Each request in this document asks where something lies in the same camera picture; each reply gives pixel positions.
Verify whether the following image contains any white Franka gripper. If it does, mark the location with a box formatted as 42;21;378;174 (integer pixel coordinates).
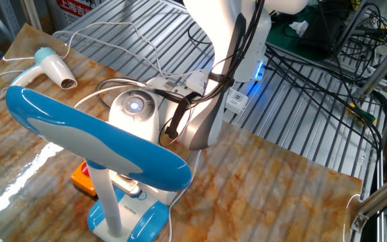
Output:
108;169;178;206

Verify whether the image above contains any blue and white desk lamp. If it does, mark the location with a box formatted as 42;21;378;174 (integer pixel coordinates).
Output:
5;85;194;242

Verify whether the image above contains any orange emergency stop button box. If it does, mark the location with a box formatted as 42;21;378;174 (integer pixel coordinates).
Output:
70;160;116;198

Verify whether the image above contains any marble pattern table mat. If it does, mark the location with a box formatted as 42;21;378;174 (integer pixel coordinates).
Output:
0;23;363;242

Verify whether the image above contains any white power strip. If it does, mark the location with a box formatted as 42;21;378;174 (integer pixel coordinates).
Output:
224;87;249;114

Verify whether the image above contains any white and teal hair dryer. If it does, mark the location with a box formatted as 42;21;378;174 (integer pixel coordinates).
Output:
10;46;79;90

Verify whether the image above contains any green cutting mat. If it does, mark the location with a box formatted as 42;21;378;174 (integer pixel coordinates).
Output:
265;0;349;62

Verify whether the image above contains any red and white printed box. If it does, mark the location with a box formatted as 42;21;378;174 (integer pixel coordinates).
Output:
56;0;102;19

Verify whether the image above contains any green and yellow tool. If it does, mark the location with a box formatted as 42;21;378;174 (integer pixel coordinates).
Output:
346;102;378;126

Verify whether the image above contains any crumpled white paper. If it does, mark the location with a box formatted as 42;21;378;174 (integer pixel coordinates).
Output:
289;20;310;37

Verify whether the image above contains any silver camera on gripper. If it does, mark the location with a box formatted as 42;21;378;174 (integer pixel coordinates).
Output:
110;170;142;197

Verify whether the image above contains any white lamp power cable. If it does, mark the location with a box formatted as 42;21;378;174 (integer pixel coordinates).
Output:
167;149;203;242

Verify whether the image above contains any grey braided camera cable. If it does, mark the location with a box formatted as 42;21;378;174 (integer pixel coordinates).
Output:
73;77;155;112

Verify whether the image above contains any thin white loose cable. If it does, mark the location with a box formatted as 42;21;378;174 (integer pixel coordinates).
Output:
342;194;362;242

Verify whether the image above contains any white hair dryer cable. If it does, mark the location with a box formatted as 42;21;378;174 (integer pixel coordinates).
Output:
0;22;211;102

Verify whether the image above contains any aluminium strut with corner bracket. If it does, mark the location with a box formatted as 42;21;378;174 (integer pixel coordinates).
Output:
349;167;387;233

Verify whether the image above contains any black cable bundle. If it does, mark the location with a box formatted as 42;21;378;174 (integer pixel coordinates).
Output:
263;0;387;159

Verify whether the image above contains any long aluminium frame strut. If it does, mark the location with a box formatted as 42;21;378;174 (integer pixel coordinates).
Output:
355;30;387;104

